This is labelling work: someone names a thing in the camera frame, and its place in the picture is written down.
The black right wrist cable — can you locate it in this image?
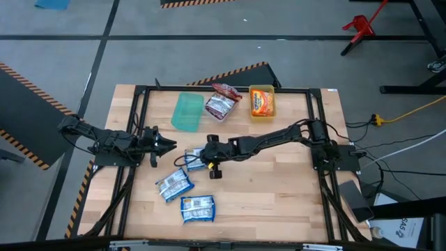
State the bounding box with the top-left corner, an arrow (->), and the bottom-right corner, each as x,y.
173,154 -> 196,168

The yellow plastic container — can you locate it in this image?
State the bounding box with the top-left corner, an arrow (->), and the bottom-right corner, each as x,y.
248,84 -> 277,123

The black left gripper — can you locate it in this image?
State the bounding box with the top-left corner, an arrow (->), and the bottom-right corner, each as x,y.
141,125 -> 178,168

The orange Maruchan ramen packet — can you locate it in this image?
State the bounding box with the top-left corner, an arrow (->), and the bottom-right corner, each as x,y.
250,89 -> 275,118

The red metal stand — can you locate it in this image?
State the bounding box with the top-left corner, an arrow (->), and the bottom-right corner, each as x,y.
339,0 -> 390,57

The black metal desk frame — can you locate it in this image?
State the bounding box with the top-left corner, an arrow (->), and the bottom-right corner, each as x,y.
378,0 -> 446,96

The black aluminium table frame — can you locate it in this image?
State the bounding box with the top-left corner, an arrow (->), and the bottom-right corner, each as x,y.
78,78 -> 372,251

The green plastic container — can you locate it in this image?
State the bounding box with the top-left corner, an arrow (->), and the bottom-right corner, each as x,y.
170,91 -> 206,133

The person's shoe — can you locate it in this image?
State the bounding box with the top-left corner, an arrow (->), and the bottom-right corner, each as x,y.
426,55 -> 446,74

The thin black cable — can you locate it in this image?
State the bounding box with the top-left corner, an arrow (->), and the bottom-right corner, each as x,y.
344,120 -> 438,151
378,163 -> 446,201

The red Maruchan ramen packet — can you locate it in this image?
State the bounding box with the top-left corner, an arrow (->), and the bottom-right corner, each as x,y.
211,82 -> 244,102
204,93 -> 238,121

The black hazard-striped floor mat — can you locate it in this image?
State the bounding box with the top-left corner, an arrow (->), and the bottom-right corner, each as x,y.
186,61 -> 282,90
160,0 -> 238,10
0,61 -> 83,172

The black metal beam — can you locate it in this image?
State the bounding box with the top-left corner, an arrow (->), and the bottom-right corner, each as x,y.
369,197 -> 446,251

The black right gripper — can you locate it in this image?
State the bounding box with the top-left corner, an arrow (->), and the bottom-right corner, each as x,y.
194,134 -> 231,181

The blue floor mat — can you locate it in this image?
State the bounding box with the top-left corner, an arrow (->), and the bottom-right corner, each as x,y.
33,0 -> 72,10

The clear plastic container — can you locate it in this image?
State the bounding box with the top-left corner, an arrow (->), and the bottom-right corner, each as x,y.
203,83 -> 245,123

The white printed paper sheet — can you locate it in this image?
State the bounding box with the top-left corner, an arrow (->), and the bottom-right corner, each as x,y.
367,192 -> 426,249

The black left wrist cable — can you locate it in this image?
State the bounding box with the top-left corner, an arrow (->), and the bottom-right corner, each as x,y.
130,111 -> 140,135

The blue Maruchan ramen packet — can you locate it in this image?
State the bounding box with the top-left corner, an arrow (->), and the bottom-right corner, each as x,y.
179,194 -> 217,225
155,167 -> 195,204
183,147 -> 209,172

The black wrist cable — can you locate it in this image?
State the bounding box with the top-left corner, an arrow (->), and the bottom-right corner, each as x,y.
130,111 -> 140,135
173,154 -> 196,168

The white cable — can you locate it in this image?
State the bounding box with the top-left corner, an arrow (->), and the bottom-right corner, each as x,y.
362,128 -> 446,168

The yellow extension cable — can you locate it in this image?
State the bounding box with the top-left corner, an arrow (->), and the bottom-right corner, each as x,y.
371,94 -> 446,127

